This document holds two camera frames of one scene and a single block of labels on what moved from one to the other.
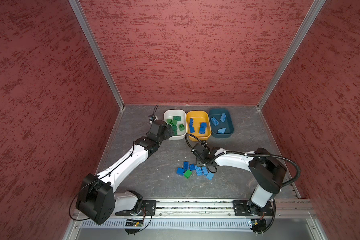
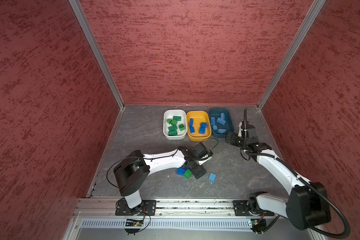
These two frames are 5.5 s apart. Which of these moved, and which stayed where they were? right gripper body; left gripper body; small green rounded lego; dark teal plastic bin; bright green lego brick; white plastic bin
Moved: right gripper body; left gripper body
Stayed: dark teal plastic bin; bright green lego brick; white plastic bin; small green rounded lego
